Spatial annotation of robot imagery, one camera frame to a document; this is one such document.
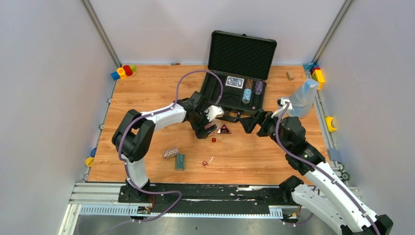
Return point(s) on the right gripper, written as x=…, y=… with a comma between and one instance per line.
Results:
x=249, y=123

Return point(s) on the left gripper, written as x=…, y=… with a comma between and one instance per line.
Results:
x=201, y=129

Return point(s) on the light blue chip stack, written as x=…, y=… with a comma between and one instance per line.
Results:
x=246, y=97

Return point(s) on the purple poker chip stack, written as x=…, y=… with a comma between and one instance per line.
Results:
x=258, y=87

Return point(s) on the red playing card deck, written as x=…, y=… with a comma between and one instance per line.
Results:
x=210, y=128

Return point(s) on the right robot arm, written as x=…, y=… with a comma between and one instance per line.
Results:
x=338, y=207

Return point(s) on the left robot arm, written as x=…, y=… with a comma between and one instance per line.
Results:
x=133, y=137

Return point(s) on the black poker set case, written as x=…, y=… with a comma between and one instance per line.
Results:
x=239, y=66

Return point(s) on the black triangular all-in marker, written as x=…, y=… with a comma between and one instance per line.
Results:
x=223, y=130

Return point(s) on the teal green chip stack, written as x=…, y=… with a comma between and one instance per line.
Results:
x=180, y=162

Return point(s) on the brown poker chip stack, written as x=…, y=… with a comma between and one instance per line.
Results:
x=249, y=84

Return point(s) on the blue playing card deck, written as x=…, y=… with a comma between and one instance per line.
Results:
x=234, y=82

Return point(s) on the clear plastic bag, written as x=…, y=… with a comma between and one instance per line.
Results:
x=302, y=99

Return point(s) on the small wooden block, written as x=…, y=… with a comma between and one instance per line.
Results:
x=290, y=75

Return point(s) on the yellow curved toy piece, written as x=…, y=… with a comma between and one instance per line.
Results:
x=330, y=124

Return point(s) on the colourful toy blocks right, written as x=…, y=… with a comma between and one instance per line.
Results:
x=316, y=73

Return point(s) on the colourful toy blocks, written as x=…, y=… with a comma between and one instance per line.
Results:
x=316, y=73
x=123, y=72

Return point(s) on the colourful toy blocks left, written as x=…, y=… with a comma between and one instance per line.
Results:
x=123, y=72

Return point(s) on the yellow round tag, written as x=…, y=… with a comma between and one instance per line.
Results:
x=89, y=161

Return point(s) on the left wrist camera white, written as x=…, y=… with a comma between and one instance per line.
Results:
x=213, y=112

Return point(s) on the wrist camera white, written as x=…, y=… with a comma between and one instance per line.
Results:
x=284, y=106
x=213, y=112

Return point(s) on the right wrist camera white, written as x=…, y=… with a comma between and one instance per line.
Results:
x=284, y=106

